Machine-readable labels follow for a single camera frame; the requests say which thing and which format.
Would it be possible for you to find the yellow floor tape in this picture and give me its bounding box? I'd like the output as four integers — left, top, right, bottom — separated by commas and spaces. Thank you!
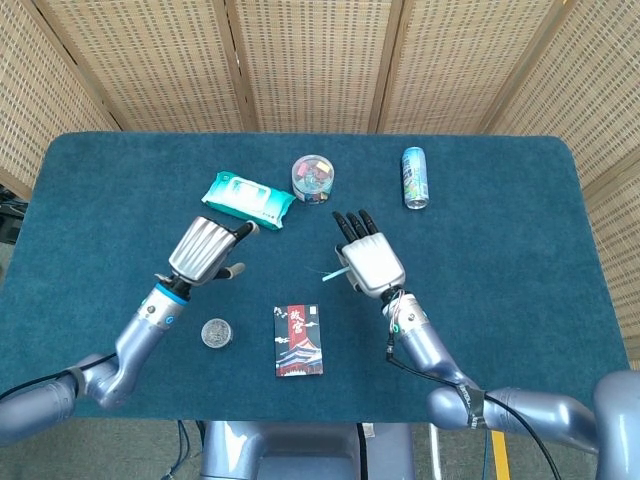
491, 429, 512, 480

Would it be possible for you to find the bamboo screen panel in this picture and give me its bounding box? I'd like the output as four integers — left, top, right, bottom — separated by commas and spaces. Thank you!
484, 0, 640, 184
579, 152, 640, 326
377, 0, 569, 135
0, 0, 121, 199
224, 0, 404, 134
32, 0, 259, 134

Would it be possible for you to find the green wet wipes pack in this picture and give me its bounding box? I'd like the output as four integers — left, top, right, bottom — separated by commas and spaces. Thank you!
201, 170, 297, 232

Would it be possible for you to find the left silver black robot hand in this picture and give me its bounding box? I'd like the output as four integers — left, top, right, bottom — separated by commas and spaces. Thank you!
153, 215, 260, 295

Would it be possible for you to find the blue white drink can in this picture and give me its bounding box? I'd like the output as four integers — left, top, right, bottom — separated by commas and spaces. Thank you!
401, 146, 430, 211

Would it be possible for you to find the black red palace print box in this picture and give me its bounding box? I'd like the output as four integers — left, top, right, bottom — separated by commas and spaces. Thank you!
273, 303, 325, 378

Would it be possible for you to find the black equipment stand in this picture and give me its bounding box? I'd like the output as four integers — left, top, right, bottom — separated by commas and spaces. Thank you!
0, 183, 29, 246

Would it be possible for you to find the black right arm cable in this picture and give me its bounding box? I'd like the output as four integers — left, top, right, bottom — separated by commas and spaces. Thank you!
385, 344, 564, 480

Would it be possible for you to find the small round silver tin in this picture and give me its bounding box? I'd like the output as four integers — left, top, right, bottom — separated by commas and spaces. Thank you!
200, 317, 235, 351

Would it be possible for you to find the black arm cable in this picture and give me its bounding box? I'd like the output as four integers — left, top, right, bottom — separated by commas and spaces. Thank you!
385, 344, 564, 480
0, 353, 117, 401

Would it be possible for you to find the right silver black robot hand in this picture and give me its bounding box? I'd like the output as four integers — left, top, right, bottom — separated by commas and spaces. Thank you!
332, 208, 406, 297

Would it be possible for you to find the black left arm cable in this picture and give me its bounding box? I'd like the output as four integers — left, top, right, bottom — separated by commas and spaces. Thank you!
0, 353, 117, 401

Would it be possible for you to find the clear jar of colourful clips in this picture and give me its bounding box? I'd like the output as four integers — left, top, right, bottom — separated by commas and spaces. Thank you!
291, 154, 337, 206

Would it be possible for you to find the blue floor cable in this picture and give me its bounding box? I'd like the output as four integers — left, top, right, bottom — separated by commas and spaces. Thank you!
167, 421, 195, 480

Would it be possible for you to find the silver robot torso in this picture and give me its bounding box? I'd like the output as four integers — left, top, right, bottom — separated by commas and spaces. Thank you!
199, 421, 416, 480

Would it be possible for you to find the dark blue table carpet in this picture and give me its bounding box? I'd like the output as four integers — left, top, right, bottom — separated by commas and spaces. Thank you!
0, 131, 629, 426

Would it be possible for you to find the small teal stick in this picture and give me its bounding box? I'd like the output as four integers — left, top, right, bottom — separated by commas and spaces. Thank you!
306, 266, 349, 285

